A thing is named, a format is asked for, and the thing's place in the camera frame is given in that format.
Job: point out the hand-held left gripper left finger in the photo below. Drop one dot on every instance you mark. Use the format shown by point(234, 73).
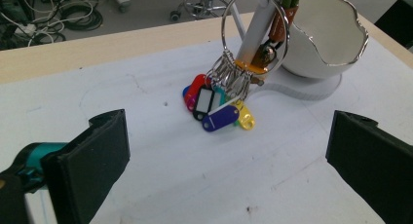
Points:
point(86, 165)

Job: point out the white power strip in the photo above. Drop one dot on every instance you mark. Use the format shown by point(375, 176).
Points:
point(25, 29)

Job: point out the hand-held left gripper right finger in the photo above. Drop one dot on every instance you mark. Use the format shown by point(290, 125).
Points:
point(373, 162)

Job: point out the grey desk foot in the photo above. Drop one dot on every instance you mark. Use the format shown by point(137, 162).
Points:
point(120, 0)

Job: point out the chrome stool base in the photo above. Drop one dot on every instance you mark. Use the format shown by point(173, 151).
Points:
point(203, 3)

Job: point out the dark panel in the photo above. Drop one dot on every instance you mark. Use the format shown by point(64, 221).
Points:
point(397, 22)

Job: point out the white eggshell-shaped bowl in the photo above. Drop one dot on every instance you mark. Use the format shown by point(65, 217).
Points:
point(308, 61)

